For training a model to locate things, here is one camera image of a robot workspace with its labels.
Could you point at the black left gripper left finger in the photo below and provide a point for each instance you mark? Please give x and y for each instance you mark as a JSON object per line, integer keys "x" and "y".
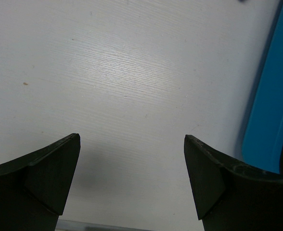
{"x": 34, "y": 188}

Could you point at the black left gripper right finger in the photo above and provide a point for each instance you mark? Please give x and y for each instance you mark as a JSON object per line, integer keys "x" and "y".
{"x": 230, "y": 195}

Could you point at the blue hard-shell suitcase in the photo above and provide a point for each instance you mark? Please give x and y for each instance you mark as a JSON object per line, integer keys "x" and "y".
{"x": 262, "y": 145}

